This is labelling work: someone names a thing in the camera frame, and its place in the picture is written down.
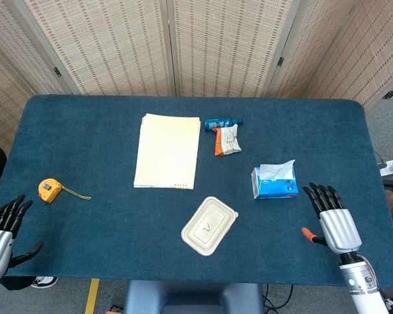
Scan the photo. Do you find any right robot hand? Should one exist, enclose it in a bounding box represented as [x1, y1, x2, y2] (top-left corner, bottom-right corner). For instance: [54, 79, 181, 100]
[301, 182, 362, 254]

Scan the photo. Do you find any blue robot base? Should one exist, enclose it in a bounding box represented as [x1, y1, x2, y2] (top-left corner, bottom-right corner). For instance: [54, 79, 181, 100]
[123, 280, 265, 314]

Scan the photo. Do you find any blue tissue box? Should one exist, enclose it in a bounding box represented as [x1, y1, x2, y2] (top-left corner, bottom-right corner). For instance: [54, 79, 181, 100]
[250, 166, 299, 200]

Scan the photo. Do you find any white tissue sheet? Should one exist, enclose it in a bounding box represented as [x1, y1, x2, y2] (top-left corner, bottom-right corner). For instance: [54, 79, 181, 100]
[259, 159, 297, 182]

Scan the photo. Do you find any black white sneaker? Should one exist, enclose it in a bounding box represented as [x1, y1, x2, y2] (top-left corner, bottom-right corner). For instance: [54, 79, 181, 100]
[31, 276, 59, 289]

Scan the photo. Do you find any yellow tape measure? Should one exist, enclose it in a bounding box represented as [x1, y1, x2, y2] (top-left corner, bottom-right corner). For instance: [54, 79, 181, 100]
[38, 178, 92, 204]

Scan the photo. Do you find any beige lidded food container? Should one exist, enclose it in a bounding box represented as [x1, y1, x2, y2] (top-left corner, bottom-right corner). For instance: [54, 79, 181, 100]
[181, 196, 240, 257]

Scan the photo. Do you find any orange white snack packet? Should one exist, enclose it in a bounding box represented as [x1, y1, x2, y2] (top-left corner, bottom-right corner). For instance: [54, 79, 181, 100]
[212, 124, 242, 157]

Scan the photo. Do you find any blue felt table mat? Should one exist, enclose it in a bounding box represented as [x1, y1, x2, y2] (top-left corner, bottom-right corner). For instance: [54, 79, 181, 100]
[0, 94, 393, 287]

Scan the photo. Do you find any cream spiral notebook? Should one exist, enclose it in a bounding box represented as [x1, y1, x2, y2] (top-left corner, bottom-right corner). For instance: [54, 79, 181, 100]
[133, 113, 201, 191]

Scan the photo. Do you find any woven folding screen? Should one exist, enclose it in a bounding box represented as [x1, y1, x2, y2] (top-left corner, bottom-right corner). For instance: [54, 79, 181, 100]
[0, 0, 393, 154]

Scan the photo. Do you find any black floor cable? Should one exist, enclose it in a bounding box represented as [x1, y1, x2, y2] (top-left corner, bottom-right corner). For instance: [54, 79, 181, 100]
[261, 283, 294, 314]

